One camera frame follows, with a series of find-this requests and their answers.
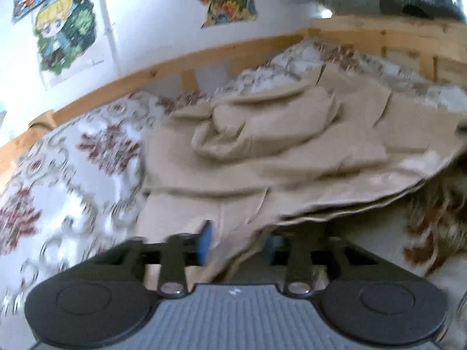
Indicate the wooden bed frame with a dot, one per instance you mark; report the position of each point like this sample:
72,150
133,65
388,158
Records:
146,76

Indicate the floral printed blanket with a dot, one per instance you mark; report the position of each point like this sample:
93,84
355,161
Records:
73,175

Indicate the beige hooded zip jacket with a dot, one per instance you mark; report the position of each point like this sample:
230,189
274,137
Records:
292,146

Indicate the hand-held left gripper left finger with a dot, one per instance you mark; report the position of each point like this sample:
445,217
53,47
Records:
206,242

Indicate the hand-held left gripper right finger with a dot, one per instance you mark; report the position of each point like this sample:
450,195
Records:
276,249

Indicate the blond cartoon character wall poster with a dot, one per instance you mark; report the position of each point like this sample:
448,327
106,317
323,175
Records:
62,29

